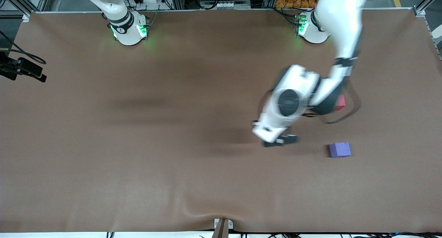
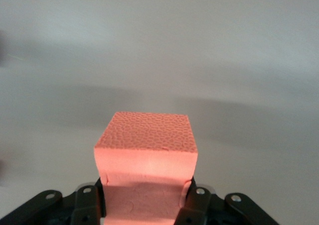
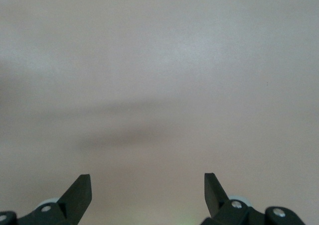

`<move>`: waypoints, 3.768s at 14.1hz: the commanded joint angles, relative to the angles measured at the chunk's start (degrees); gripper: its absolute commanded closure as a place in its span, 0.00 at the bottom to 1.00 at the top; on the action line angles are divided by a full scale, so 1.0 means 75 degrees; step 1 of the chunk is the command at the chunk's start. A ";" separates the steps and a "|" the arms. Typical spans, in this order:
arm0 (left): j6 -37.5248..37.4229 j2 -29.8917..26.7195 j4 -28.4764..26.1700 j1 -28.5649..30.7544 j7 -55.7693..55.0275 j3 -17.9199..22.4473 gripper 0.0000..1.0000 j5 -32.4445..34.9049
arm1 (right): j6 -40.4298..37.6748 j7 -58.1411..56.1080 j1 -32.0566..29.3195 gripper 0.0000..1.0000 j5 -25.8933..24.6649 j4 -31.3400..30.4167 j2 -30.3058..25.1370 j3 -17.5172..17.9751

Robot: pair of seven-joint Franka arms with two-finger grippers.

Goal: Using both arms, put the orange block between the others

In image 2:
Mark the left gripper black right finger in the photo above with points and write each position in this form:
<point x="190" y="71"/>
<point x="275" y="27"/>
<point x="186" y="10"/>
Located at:
<point x="194" y="205"/>

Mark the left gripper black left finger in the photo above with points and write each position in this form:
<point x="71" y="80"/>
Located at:
<point x="87" y="205"/>

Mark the orange foam block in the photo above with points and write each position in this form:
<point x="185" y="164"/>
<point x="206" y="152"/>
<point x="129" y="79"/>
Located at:
<point x="147" y="160"/>

